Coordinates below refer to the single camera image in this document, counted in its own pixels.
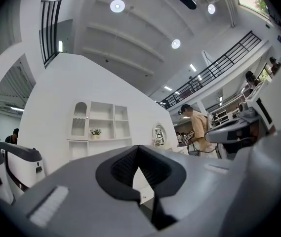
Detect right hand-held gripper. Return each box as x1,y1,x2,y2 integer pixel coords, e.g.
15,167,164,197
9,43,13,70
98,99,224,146
205,81,279,155

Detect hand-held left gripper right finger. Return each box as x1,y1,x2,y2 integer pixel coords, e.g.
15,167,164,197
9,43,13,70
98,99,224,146
139,144,232,237

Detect white oval mirror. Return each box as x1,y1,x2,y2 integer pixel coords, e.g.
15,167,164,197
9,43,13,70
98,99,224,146
152,123,167,147

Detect black metal railing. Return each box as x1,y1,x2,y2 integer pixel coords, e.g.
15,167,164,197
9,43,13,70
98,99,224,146
159,30,262,110
39,0,68,68

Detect white desk cabinet with shelves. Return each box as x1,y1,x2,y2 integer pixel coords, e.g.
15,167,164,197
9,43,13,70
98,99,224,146
67,101,156,190

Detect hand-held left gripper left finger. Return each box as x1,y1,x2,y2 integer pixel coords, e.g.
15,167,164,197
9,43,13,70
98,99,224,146
11,144,163,237

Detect potted white blue flowers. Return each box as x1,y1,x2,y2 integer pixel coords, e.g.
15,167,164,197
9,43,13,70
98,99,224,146
89,128,102,141

